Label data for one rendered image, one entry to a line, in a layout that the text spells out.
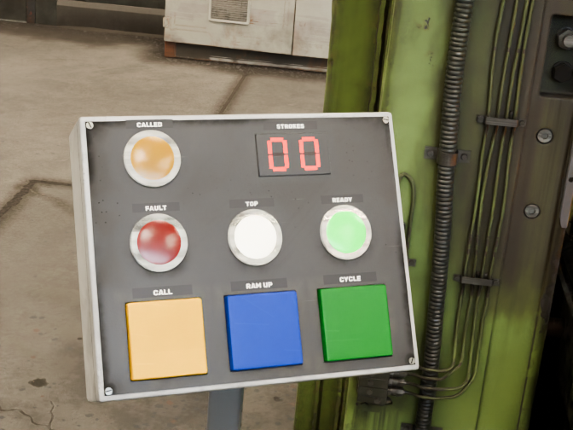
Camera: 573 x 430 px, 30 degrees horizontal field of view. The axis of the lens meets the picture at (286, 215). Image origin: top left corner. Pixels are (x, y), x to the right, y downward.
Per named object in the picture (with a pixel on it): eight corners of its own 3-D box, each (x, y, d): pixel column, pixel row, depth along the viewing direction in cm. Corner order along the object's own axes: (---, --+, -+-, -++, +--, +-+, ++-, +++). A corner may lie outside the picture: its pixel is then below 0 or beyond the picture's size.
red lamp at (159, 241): (177, 271, 105) (179, 230, 103) (131, 265, 105) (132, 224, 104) (184, 258, 108) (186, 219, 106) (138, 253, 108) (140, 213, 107)
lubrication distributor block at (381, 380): (398, 427, 145) (410, 337, 140) (352, 421, 145) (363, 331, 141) (398, 414, 148) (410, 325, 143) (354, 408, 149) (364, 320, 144)
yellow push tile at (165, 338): (208, 373, 105) (202, 296, 106) (132, 381, 102) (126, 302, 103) (203, 373, 106) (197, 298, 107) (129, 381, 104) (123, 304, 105)
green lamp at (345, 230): (365, 258, 112) (369, 220, 110) (321, 254, 112) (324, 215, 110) (366, 247, 114) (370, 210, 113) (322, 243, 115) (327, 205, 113)
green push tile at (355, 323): (394, 355, 111) (386, 283, 112) (326, 362, 109) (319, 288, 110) (387, 355, 113) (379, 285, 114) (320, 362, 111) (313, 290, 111)
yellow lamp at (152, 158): (170, 186, 106) (172, 144, 105) (124, 181, 106) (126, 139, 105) (177, 176, 109) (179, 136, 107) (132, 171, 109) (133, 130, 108)
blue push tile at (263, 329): (303, 364, 108) (296, 290, 109) (232, 371, 106) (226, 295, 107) (297, 364, 110) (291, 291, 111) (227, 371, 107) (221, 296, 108)
